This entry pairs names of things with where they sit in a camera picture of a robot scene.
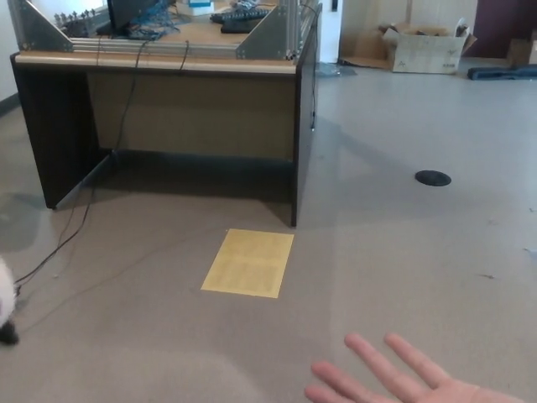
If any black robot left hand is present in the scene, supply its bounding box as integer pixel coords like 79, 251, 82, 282
0, 321, 21, 346

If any person's bare hand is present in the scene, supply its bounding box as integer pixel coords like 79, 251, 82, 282
304, 332, 537, 403

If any pink plush dumpling with sunglasses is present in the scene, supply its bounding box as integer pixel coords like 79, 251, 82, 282
0, 255, 20, 329

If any black round floor cover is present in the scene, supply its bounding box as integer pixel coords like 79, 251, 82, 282
414, 170, 452, 186

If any yellow paper sheet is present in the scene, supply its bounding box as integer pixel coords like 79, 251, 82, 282
200, 228, 295, 299

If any dark wooden desk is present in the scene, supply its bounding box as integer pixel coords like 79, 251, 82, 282
10, 0, 323, 228

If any dark blue foam piece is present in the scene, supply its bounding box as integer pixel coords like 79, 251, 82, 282
467, 65, 537, 81

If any black equipment with metal knobs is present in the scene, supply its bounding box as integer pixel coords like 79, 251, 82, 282
53, 10, 105, 37

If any open cardboard box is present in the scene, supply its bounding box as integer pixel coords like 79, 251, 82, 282
377, 18, 478, 75

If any clear plastic bag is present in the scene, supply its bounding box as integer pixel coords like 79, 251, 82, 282
317, 62, 358, 78

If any black monitor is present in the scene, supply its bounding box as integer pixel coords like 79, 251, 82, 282
96, 0, 160, 35

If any flattened cardboard sheet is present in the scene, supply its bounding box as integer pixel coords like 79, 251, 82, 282
338, 33, 395, 69

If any maroon door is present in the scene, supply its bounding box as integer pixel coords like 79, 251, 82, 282
472, 0, 537, 57

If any white and blue box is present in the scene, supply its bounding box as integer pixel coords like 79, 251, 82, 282
186, 0, 216, 17

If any flat black device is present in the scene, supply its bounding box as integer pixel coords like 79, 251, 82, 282
221, 18, 261, 34

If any black keyboard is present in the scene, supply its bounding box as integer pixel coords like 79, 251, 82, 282
209, 6, 269, 24

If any long black power cable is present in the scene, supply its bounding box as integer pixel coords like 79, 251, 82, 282
14, 39, 150, 295

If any thin black hanging cable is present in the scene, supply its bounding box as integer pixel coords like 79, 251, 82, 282
310, 54, 319, 131

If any aluminium profile frame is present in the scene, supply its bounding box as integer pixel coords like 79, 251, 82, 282
7, 0, 322, 60

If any blue cable bundle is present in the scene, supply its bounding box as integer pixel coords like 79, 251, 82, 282
129, 0, 181, 39

